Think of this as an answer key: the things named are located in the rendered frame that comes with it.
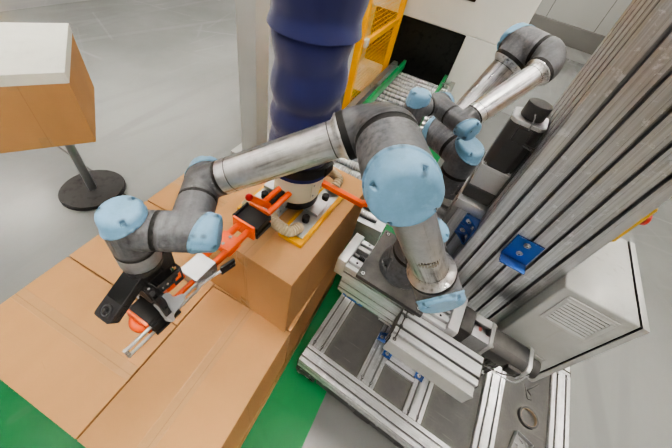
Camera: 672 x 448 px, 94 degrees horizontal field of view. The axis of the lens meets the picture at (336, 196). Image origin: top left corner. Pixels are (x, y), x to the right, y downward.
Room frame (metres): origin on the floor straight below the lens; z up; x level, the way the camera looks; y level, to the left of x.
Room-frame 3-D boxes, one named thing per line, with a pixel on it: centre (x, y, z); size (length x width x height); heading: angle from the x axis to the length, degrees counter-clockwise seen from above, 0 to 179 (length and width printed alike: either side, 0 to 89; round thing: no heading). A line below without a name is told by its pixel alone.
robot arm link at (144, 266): (0.29, 0.35, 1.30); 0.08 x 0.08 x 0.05
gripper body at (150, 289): (0.29, 0.34, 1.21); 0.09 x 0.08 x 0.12; 160
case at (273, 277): (0.83, 0.15, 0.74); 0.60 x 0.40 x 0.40; 160
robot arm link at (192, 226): (0.33, 0.25, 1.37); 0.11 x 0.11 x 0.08; 15
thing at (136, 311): (0.27, 0.36, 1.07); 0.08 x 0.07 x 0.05; 160
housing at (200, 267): (0.39, 0.31, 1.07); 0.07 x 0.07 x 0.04; 70
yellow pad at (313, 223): (0.80, 0.06, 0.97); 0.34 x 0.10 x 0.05; 160
